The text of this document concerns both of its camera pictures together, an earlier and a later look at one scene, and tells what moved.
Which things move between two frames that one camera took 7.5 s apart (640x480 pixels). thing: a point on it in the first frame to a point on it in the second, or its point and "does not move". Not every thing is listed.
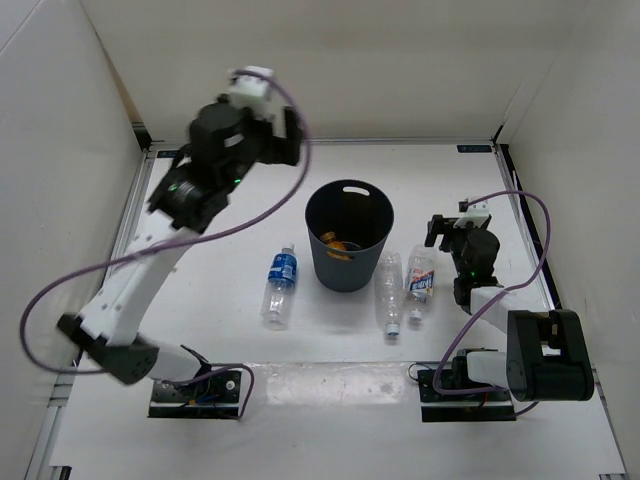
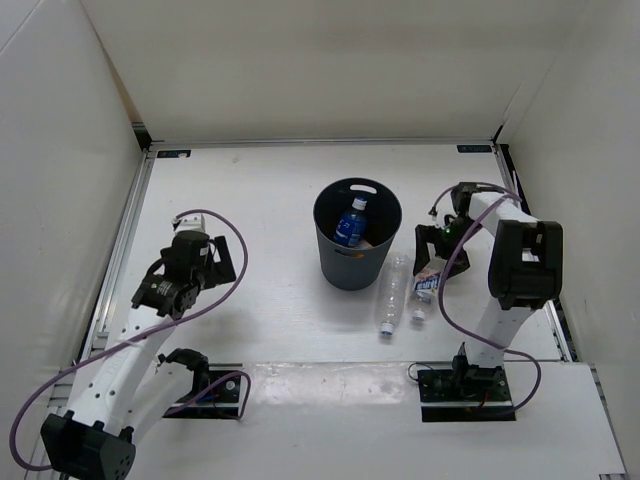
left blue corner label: [168, 154] does not move
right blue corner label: [474, 148] does not move
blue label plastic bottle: [280, 286] to [350, 228]
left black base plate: [216, 397] does not move
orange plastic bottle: [328, 237] to [365, 245]
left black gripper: [284, 150] to [220, 272]
